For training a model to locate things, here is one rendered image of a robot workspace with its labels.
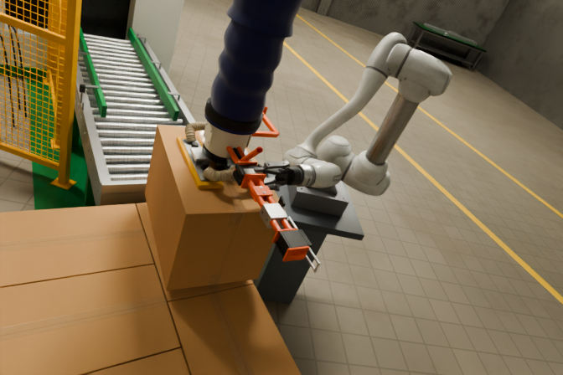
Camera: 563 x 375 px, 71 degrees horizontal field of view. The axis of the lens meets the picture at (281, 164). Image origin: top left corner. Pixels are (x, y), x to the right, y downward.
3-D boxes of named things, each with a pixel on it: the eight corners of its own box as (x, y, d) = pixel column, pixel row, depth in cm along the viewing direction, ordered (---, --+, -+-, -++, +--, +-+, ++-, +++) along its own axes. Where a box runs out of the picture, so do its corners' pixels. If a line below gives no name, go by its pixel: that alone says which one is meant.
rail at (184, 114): (134, 51, 392) (136, 33, 383) (140, 52, 395) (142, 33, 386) (214, 203, 238) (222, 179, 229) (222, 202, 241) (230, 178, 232)
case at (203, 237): (144, 192, 197) (157, 124, 177) (219, 192, 217) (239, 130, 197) (166, 290, 154) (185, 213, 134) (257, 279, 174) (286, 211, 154)
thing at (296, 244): (271, 241, 121) (276, 229, 118) (291, 238, 125) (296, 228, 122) (283, 262, 115) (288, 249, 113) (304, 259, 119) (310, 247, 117)
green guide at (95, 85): (64, 25, 350) (64, 15, 346) (77, 27, 356) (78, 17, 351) (87, 116, 243) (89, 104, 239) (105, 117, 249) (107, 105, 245)
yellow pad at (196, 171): (175, 140, 171) (178, 130, 169) (198, 141, 176) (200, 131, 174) (197, 189, 148) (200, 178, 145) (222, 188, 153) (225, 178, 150)
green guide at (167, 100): (127, 35, 380) (128, 26, 375) (138, 37, 386) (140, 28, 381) (173, 120, 273) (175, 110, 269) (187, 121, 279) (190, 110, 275)
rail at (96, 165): (59, 40, 356) (59, 20, 346) (65, 42, 359) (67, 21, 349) (96, 213, 202) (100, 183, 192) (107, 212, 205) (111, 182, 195)
